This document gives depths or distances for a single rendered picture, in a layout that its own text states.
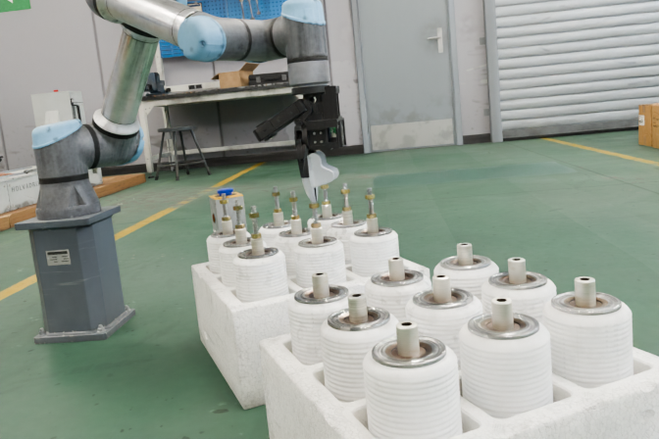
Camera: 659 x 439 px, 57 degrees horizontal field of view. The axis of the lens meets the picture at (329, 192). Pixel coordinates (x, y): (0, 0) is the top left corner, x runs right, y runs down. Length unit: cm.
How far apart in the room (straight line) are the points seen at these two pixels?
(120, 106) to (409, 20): 497
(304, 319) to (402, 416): 25
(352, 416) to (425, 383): 11
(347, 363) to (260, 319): 39
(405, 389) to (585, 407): 20
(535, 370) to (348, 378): 20
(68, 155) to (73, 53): 552
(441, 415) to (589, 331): 20
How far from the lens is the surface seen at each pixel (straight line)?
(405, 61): 631
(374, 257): 118
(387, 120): 630
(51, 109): 499
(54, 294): 165
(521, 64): 639
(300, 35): 111
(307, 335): 83
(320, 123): 110
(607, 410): 73
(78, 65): 707
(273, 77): 579
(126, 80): 157
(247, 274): 110
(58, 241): 160
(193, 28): 109
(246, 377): 111
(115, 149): 166
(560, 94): 649
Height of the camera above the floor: 50
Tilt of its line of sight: 8 degrees down
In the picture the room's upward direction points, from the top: 5 degrees counter-clockwise
